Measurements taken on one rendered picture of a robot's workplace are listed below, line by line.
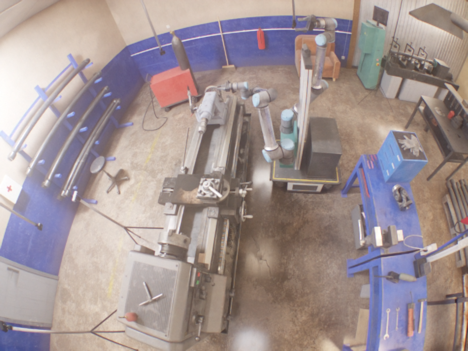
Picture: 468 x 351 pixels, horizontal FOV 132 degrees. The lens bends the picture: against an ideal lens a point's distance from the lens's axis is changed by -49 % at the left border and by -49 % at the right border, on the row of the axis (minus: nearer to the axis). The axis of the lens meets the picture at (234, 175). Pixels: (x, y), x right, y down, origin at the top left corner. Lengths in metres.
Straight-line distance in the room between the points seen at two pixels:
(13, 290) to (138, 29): 6.15
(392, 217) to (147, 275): 2.08
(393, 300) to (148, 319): 1.87
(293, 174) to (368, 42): 3.31
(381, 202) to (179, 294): 1.86
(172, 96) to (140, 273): 3.69
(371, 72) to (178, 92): 4.19
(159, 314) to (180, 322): 0.13
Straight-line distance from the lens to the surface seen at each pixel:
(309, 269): 2.59
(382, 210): 2.08
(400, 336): 2.12
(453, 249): 1.95
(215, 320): 1.81
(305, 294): 2.57
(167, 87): 4.35
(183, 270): 1.33
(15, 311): 4.38
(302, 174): 2.63
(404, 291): 2.07
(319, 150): 2.22
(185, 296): 1.35
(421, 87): 5.49
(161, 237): 1.57
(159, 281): 1.37
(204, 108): 2.34
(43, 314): 4.65
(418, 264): 2.10
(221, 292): 1.79
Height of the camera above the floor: 2.53
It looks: 57 degrees down
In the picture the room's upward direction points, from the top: 18 degrees counter-clockwise
